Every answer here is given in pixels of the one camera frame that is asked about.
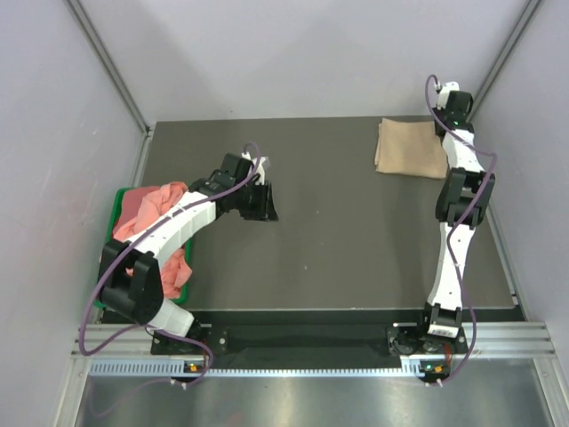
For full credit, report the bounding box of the pink t shirt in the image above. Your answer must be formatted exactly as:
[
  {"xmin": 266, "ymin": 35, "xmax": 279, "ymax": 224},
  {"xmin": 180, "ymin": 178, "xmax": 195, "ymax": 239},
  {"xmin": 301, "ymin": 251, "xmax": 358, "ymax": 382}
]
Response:
[{"xmin": 110, "ymin": 181, "xmax": 194, "ymax": 298}]

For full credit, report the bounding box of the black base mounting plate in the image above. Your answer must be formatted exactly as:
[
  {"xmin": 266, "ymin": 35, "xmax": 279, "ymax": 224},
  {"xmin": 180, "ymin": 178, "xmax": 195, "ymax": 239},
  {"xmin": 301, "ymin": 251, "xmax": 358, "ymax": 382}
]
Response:
[{"xmin": 150, "ymin": 310, "xmax": 468, "ymax": 368}]

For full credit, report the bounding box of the left aluminium frame post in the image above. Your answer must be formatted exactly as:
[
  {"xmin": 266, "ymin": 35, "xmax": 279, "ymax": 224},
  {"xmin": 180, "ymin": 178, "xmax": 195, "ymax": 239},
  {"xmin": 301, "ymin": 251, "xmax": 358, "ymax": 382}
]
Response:
[{"xmin": 66, "ymin": 0, "xmax": 155, "ymax": 139}]

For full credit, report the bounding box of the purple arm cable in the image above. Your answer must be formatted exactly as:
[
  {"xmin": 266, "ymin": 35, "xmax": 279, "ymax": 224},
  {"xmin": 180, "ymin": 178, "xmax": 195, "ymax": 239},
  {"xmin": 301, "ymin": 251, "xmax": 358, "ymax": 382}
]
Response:
[
  {"xmin": 425, "ymin": 73, "xmax": 498, "ymax": 386},
  {"xmin": 78, "ymin": 141, "xmax": 262, "ymax": 386}
]

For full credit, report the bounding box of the aluminium frame post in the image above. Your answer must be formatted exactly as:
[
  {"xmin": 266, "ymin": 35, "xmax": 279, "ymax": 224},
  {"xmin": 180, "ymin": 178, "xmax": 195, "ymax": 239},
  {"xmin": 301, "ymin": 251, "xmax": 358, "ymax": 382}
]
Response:
[
  {"xmin": 66, "ymin": 0, "xmax": 155, "ymax": 139},
  {"xmin": 469, "ymin": 0, "xmax": 544, "ymax": 120}
]

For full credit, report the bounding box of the beige t shirt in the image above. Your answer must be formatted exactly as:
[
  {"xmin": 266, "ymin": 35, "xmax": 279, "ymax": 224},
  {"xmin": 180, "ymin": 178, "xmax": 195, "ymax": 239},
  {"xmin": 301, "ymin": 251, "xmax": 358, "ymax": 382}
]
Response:
[{"xmin": 374, "ymin": 118, "xmax": 448, "ymax": 180}]

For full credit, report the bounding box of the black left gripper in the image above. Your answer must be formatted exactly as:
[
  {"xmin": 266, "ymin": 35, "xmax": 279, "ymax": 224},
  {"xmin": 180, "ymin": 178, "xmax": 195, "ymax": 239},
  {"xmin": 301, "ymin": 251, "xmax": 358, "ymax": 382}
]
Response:
[{"xmin": 234, "ymin": 180, "xmax": 278, "ymax": 222}]

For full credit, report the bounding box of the slotted cable duct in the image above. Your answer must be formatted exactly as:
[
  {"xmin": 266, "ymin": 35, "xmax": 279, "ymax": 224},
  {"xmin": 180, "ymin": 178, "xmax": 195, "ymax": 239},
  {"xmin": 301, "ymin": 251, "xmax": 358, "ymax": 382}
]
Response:
[{"xmin": 88, "ymin": 355, "xmax": 450, "ymax": 378}]

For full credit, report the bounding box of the right aluminium frame post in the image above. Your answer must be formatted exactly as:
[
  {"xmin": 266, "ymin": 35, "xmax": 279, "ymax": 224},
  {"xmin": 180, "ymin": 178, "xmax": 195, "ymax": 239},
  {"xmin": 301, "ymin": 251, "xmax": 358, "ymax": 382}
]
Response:
[{"xmin": 469, "ymin": 0, "xmax": 544, "ymax": 120}]

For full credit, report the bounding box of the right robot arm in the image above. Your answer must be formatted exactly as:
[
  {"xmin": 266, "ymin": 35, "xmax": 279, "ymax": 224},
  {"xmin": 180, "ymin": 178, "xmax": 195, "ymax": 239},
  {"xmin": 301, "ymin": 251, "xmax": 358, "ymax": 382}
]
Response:
[{"xmin": 414, "ymin": 75, "xmax": 497, "ymax": 353}]

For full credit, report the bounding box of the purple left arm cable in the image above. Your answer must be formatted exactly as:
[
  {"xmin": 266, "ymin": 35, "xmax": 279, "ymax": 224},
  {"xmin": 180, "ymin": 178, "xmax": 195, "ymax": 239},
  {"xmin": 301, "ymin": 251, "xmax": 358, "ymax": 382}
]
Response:
[{"xmin": 78, "ymin": 141, "xmax": 262, "ymax": 386}]

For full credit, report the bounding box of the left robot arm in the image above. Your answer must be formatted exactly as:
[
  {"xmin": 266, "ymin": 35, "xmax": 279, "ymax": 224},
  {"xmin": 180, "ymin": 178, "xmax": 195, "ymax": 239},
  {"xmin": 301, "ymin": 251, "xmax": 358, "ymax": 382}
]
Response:
[{"xmin": 94, "ymin": 151, "xmax": 278, "ymax": 353}]

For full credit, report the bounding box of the green plastic bin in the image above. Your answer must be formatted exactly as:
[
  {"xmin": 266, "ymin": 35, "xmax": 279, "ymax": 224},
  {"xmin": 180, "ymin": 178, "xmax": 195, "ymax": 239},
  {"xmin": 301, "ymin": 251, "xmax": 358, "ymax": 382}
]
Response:
[{"xmin": 95, "ymin": 184, "xmax": 197, "ymax": 309}]

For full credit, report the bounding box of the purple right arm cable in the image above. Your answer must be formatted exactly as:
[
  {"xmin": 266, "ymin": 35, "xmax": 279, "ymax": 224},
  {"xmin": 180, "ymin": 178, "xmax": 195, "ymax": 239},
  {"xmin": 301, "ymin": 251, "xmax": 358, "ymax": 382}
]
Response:
[{"xmin": 425, "ymin": 73, "xmax": 498, "ymax": 386}]

